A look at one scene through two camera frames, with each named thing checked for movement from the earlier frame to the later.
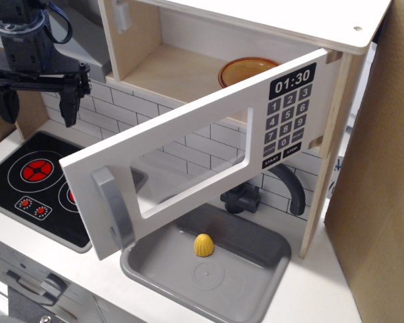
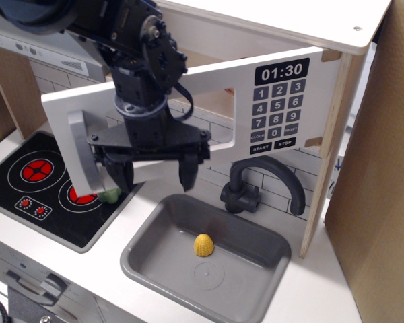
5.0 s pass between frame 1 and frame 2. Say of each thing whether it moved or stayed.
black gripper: moved
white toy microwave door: moved
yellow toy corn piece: stayed
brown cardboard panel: stayed
